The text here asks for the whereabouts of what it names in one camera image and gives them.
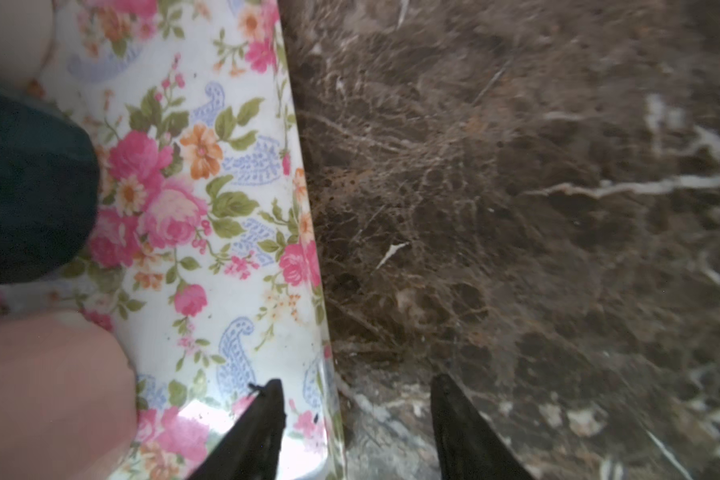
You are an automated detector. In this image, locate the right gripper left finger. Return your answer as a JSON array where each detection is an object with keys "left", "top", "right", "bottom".
[{"left": 188, "top": 379, "right": 286, "bottom": 480}]

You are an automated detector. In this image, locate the pink ceramic mug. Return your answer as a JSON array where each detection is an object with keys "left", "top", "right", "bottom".
[{"left": 0, "top": 310, "right": 137, "bottom": 479}]

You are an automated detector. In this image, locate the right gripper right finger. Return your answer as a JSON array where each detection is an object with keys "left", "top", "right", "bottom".
[{"left": 430, "top": 374, "right": 533, "bottom": 480}]

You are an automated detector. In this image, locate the floral rectangular tray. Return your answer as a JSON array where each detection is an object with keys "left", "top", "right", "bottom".
[{"left": 0, "top": 1, "right": 345, "bottom": 479}]

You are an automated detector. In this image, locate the white ceramic mug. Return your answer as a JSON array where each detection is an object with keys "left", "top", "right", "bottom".
[{"left": 0, "top": 0, "right": 54, "bottom": 88}]

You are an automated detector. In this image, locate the dark green ceramic mug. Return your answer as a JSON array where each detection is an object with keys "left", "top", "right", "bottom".
[{"left": 0, "top": 83, "right": 100, "bottom": 284}]

